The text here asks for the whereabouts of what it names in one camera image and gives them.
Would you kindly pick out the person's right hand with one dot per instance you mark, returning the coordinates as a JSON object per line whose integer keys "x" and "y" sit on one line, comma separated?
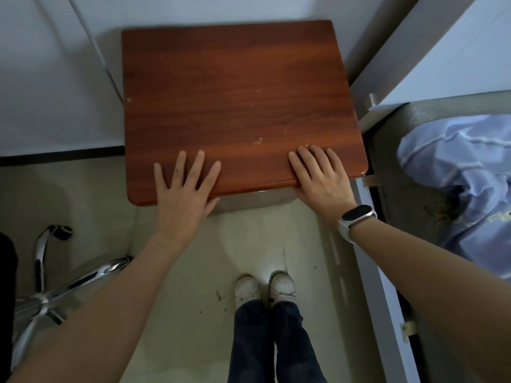
{"x": 325, "y": 189}

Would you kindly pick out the person's left hand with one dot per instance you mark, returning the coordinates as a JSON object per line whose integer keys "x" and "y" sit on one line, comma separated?
{"x": 181, "y": 211}

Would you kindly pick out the person's left middle finger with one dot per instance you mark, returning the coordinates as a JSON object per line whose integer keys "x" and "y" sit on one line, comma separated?
{"x": 196, "y": 168}

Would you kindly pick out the person's right middle finger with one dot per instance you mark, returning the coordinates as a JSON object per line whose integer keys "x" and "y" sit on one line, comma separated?
{"x": 309, "y": 160}

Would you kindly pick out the person's left little finger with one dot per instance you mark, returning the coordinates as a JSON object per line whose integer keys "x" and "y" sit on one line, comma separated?
{"x": 161, "y": 177}

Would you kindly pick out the person's right little finger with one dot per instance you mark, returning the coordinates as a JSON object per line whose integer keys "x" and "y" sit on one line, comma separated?
{"x": 333, "y": 159}

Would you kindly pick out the person's left thumb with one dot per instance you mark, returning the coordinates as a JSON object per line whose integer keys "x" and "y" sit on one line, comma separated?
{"x": 211, "y": 204}

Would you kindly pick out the person's right forearm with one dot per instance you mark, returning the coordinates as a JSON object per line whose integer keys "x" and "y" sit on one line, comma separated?
{"x": 431, "y": 291}

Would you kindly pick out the person's left forearm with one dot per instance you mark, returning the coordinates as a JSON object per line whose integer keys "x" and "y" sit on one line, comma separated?
{"x": 103, "y": 311}

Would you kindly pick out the white smartwatch with black screen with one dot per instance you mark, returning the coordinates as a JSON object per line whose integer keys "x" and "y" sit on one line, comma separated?
{"x": 357, "y": 216}

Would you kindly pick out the brown wooden table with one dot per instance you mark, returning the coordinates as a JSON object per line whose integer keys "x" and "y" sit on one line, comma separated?
{"x": 239, "y": 99}

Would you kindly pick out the white left shoe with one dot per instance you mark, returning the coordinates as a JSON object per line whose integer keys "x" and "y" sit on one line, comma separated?
{"x": 246, "y": 290}

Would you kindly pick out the white shoe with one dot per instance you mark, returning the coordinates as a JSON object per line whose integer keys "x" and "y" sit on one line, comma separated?
{"x": 282, "y": 286}
{"x": 246, "y": 290}

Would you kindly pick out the white right shoe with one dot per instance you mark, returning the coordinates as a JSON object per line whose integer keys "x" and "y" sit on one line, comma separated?
{"x": 282, "y": 286}

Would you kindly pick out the light blue checked quilt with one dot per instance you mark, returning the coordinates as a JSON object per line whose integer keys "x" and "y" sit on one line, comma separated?
{"x": 463, "y": 179}

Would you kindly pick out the white headboard panel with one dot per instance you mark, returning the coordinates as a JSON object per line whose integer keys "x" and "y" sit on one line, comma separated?
{"x": 431, "y": 47}

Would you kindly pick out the dark blue jeans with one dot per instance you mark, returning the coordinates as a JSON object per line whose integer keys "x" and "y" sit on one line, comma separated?
{"x": 275, "y": 347}

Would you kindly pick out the chrome office chair base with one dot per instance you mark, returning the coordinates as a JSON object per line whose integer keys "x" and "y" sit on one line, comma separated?
{"x": 48, "y": 299}

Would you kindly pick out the beige bed bracket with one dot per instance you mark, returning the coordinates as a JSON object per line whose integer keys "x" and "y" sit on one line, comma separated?
{"x": 370, "y": 181}
{"x": 407, "y": 331}

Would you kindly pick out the white bed frame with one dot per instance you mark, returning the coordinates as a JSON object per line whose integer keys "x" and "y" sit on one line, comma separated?
{"x": 383, "y": 291}

